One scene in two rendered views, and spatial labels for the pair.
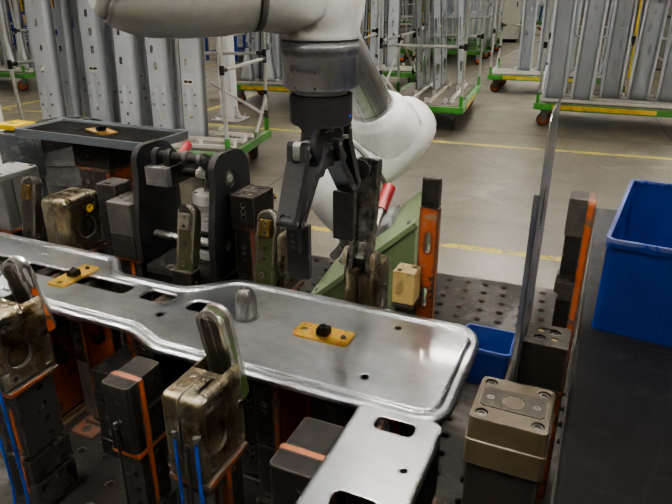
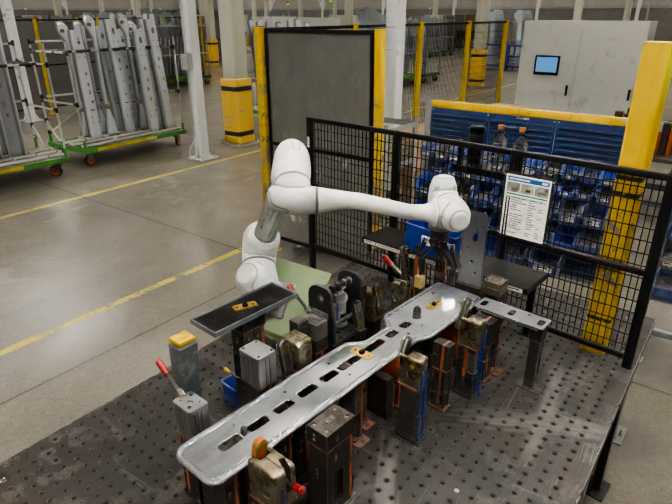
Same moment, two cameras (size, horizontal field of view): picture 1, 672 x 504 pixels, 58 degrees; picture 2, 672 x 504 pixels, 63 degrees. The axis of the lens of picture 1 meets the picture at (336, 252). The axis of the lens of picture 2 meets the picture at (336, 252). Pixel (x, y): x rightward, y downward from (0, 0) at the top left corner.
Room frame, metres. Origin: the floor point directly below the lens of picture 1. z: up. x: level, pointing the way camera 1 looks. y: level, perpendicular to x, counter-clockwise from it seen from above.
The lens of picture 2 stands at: (0.51, 2.02, 2.09)
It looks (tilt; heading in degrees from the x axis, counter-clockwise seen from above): 23 degrees down; 288
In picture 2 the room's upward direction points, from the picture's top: straight up
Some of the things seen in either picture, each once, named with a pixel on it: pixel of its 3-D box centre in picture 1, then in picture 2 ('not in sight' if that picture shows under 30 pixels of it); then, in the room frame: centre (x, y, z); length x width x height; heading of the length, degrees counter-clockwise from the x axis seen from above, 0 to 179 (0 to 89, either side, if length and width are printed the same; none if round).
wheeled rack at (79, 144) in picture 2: not in sight; (114, 96); (6.62, -5.48, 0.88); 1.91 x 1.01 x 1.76; 73
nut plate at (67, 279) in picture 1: (73, 273); (361, 352); (0.92, 0.44, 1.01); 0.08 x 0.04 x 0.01; 156
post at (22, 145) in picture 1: (35, 218); (190, 398); (1.43, 0.75, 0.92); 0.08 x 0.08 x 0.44; 66
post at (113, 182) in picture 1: (126, 271); (300, 365); (1.16, 0.44, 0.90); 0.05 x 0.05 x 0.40; 66
